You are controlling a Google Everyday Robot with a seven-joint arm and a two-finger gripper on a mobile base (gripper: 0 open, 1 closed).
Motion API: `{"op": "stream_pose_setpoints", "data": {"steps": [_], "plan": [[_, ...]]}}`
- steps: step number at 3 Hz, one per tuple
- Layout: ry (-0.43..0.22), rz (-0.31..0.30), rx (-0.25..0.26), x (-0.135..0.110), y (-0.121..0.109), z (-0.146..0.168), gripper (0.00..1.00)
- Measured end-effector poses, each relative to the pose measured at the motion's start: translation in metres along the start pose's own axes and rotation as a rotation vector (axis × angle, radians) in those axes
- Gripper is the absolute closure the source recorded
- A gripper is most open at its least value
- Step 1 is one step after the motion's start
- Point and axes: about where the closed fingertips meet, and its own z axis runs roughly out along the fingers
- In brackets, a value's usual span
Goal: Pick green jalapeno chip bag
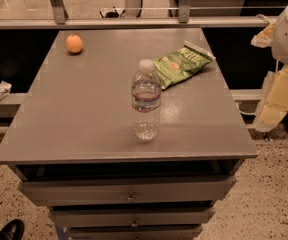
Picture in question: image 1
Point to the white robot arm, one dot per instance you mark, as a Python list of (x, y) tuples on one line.
[(275, 36)]

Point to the orange fruit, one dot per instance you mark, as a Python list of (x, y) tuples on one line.
[(74, 43)]

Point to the black leather shoe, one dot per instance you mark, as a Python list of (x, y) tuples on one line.
[(14, 230)]

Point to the padded gripper body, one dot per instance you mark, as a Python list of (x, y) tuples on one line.
[(274, 101)]

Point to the middle grey drawer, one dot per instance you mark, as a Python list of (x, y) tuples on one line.
[(132, 217)]

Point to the clear plastic water bottle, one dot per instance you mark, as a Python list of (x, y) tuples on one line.
[(146, 92)]

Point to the grey metal railing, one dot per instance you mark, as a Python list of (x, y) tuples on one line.
[(123, 14)]

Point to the grey drawer cabinet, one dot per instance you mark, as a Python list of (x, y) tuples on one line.
[(76, 122)]

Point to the grey drawer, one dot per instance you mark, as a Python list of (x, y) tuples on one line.
[(132, 217), (170, 232), (127, 191)]

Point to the bottom grey drawer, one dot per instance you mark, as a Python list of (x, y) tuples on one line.
[(170, 232)]

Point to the green jalapeno chip bag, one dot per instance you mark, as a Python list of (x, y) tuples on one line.
[(180, 65)]

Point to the top grey drawer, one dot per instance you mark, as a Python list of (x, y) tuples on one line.
[(127, 191)]

